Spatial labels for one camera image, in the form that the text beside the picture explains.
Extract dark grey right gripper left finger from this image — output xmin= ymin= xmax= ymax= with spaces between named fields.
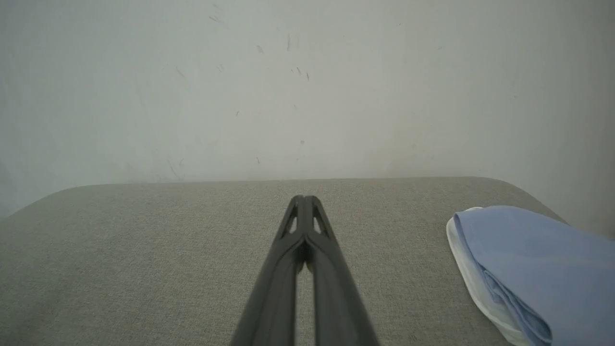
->
xmin=230 ymin=195 xmax=305 ymax=346

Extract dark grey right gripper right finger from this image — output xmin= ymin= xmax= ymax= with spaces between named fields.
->
xmin=304 ymin=195 xmax=381 ymax=346

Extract light blue polo shirt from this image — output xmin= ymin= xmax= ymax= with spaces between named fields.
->
xmin=446 ymin=206 xmax=615 ymax=346

